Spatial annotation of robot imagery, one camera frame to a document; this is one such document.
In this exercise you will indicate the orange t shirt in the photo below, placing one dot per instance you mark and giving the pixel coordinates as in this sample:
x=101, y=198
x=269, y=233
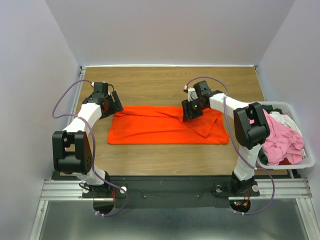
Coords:
x=163, y=125

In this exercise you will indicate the aluminium frame rail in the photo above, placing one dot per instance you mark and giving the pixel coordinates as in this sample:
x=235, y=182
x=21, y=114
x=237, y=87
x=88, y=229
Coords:
x=290, y=188

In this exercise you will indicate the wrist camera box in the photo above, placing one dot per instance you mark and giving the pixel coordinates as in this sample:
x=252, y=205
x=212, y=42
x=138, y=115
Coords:
x=198, y=90
x=101, y=88

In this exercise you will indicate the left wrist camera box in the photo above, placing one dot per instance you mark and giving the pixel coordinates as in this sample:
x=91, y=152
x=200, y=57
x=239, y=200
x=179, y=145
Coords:
x=101, y=88

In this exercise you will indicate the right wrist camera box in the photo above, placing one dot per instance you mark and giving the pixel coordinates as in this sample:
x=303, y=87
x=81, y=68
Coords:
x=198, y=90

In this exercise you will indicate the pink t shirt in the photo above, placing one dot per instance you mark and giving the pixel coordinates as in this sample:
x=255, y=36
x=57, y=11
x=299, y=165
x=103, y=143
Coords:
x=282, y=146

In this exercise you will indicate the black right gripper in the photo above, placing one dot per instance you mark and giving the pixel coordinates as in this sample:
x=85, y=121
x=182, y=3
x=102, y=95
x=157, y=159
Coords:
x=186, y=105

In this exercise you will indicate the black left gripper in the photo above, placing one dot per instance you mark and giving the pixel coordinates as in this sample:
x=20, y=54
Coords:
x=116, y=106

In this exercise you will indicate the dark green garment in basket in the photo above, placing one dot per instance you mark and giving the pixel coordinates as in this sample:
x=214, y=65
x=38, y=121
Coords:
x=269, y=109

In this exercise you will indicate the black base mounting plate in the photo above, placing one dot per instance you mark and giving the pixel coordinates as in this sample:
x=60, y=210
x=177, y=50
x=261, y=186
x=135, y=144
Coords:
x=171, y=192

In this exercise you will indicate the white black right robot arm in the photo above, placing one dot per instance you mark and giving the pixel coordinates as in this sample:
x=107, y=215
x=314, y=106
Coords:
x=251, y=130

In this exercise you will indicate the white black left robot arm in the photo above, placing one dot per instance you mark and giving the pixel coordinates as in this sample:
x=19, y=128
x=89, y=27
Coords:
x=74, y=147

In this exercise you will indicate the white garment in basket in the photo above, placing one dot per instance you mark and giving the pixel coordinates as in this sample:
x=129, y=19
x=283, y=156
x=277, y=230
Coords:
x=285, y=120

